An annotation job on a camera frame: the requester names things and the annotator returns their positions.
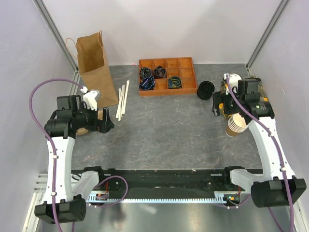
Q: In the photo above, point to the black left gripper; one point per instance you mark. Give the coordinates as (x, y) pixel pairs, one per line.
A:
(108, 124)

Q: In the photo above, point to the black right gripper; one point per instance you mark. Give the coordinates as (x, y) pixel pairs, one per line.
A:
(219, 97)

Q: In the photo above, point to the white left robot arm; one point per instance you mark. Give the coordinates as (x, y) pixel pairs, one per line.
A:
(63, 202)

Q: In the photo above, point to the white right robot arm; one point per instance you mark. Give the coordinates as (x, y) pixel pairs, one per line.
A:
(278, 185)

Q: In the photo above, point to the stack of black lids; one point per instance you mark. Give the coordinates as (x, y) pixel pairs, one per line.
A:
(205, 90)

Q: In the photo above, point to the cardboard cup carrier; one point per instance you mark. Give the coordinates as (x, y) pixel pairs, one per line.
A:
(83, 131)

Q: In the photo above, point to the stack of paper cups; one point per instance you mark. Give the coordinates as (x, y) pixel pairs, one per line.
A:
(236, 125)

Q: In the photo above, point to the camouflage cloth bag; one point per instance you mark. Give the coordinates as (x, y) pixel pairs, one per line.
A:
(248, 97)

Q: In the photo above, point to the green yellow cup sleeve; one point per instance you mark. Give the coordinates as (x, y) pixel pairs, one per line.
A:
(174, 82)

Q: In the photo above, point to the orange compartment tray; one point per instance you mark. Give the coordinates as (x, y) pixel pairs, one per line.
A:
(181, 67)

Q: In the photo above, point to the blue striped cup sleeve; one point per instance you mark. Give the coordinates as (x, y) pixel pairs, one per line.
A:
(147, 83)

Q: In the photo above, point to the brown paper bag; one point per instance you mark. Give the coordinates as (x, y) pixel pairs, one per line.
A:
(94, 69)

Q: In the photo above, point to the brown black cup sleeve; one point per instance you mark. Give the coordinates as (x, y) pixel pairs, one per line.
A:
(160, 72)

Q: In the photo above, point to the dark patterned cup sleeve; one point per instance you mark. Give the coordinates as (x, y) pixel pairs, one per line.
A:
(145, 72)

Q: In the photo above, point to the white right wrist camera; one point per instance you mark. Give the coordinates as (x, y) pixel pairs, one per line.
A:
(233, 81)

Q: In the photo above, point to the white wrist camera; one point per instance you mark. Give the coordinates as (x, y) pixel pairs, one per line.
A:
(91, 98)
(233, 81)

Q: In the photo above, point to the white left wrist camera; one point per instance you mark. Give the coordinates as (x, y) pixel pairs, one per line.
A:
(91, 98)

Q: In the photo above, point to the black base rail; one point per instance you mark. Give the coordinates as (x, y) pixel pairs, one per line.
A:
(167, 184)

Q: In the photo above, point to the slotted cable duct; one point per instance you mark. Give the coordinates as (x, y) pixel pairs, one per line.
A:
(218, 198)

